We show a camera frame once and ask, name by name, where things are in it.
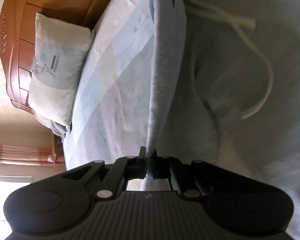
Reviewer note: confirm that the patchwork pillow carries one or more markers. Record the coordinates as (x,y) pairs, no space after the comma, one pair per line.
(59,56)

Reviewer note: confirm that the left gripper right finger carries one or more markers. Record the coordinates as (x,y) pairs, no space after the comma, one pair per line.
(237,204)

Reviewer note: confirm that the wooden headboard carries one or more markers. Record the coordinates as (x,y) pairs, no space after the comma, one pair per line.
(17,36)

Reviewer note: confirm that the pastel patchwork bed sheet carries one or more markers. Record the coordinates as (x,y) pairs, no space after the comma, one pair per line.
(111,108)

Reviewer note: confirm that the grey sweatpants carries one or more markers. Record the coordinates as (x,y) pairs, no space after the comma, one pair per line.
(225,88)

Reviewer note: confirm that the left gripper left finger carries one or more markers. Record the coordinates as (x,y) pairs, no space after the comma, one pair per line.
(63,203)

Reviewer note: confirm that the pink striped left curtain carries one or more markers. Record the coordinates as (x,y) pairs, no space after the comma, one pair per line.
(27,156)

